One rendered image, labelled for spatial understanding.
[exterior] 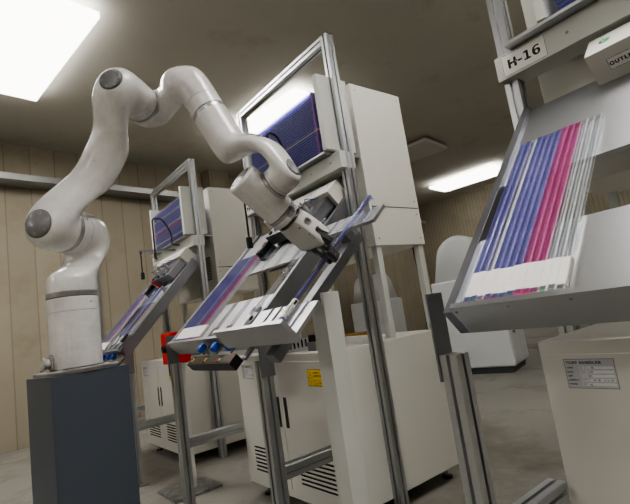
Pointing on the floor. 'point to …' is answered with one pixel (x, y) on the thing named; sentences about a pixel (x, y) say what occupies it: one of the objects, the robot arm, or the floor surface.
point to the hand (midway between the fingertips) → (329, 254)
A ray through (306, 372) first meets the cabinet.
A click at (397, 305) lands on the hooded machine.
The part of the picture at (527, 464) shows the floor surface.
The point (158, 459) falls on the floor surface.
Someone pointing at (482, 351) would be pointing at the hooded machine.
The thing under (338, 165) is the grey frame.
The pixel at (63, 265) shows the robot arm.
